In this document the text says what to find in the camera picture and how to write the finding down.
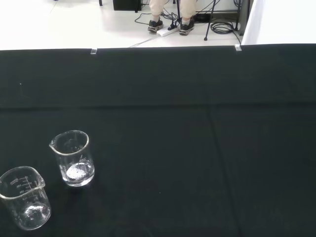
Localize black bench cloth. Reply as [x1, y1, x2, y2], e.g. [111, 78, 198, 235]
[0, 43, 316, 237]

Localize white power strip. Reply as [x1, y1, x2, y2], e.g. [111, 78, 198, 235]
[156, 25, 180, 38]

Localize black tripod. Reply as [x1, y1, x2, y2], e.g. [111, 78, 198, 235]
[167, 0, 219, 42]

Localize black power brick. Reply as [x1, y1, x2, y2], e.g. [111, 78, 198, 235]
[195, 13, 211, 23]

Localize person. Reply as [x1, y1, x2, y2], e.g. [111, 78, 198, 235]
[147, 0, 198, 36]

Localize black box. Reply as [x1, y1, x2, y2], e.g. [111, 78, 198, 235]
[113, 0, 143, 12]

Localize white partition panel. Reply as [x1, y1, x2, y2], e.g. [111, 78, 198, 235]
[240, 0, 316, 46]

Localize thin black floor cable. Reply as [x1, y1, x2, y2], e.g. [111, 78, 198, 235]
[134, 11, 178, 25]

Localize coiled black floor cable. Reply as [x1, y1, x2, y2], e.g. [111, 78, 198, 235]
[210, 21, 241, 40]

